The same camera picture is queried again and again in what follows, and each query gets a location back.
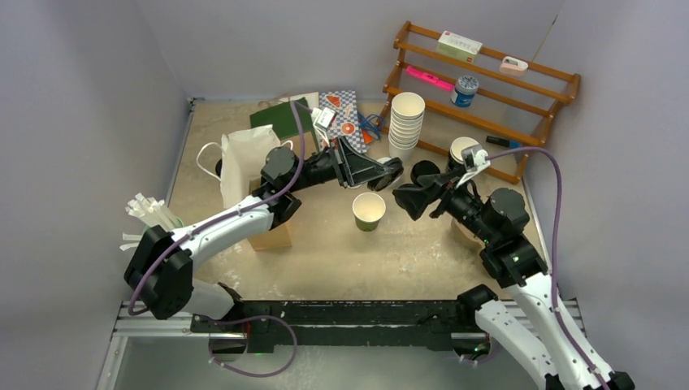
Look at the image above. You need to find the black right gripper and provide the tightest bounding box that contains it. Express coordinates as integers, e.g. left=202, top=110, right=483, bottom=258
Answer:
left=392, top=163, right=497, bottom=244

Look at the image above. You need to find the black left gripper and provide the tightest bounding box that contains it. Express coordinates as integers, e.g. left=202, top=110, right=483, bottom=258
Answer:
left=287, top=136, right=390, bottom=193

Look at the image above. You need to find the green paper coffee cup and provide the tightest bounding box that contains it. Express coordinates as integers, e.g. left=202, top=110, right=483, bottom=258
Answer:
left=352, top=193, right=387, bottom=232

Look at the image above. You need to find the brown kraft paper bag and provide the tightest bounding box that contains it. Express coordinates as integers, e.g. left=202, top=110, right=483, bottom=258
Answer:
left=195, top=124, right=296, bottom=252

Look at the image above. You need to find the single black cup lid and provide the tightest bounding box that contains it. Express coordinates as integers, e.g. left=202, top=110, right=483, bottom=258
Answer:
left=366, top=158, right=404, bottom=192

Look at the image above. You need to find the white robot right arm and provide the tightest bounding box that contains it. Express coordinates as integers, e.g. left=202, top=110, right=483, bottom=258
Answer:
left=392, top=172, right=635, bottom=389

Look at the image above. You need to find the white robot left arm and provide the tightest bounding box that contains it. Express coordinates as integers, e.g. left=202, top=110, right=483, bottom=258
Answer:
left=123, top=136, right=404, bottom=332

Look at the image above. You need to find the blue checkered paper bag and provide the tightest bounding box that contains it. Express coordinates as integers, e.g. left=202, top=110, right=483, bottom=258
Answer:
left=318, top=89, right=369, bottom=154

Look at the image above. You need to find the black cup with white cup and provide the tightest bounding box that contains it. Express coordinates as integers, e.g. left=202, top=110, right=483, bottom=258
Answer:
left=445, top=136, right=479, bottom=173

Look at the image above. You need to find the white paper cup stack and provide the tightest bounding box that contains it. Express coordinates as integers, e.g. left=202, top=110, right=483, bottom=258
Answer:
left=388, top=92, right=426, bottom=162

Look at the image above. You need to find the green paper bag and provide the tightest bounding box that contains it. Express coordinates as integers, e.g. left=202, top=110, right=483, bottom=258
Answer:
left=249, top=98, right=314, bottom=140

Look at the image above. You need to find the black blue marker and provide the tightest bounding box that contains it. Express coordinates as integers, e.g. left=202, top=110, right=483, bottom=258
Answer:
left=485, top=136, right=522, bottom=149

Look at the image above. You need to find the pink highlighter pen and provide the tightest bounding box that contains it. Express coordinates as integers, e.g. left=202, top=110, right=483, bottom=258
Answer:
left=405, top=65, right=454, bottom=92

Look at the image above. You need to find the wooden shelf rack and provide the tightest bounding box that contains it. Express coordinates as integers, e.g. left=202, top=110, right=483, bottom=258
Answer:
left=382, top=20, right=582, bottom=186

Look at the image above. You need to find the blue lidded jar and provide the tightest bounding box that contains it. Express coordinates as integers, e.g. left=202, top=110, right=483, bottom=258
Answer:
left=450, top=75, right=479, bottom=107

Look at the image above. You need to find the white green box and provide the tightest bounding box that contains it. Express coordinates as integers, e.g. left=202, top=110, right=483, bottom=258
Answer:
left=435, top=31, right=483, bottom=63

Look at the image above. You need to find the pink white tape dispenser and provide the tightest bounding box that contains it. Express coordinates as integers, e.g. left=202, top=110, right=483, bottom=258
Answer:
left=499, top=56, right=529, bottom=77

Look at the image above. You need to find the green cup of stirrers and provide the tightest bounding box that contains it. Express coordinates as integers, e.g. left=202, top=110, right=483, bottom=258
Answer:
left=125, top=193, right=184, bottom=232

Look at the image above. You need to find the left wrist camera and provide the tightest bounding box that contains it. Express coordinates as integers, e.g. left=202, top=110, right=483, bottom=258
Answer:
left=311, top=107, right=337, bottom=132

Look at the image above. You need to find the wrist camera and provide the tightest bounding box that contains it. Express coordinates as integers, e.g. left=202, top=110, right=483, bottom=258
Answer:
left=311, top=107, right=337, bottom=132
left=455, top=145, right=491, bottom=189

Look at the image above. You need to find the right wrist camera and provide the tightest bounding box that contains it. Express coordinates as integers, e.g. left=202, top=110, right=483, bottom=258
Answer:
left=455, top=145, right=491, bottom=189

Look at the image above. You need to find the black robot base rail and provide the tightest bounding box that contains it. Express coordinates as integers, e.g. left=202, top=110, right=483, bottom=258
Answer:
left=191, top=284, right=498, bottom=353

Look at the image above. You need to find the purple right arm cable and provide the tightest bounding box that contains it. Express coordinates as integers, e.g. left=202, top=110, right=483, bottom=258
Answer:
left=484, top=146, right=615, bottom=390

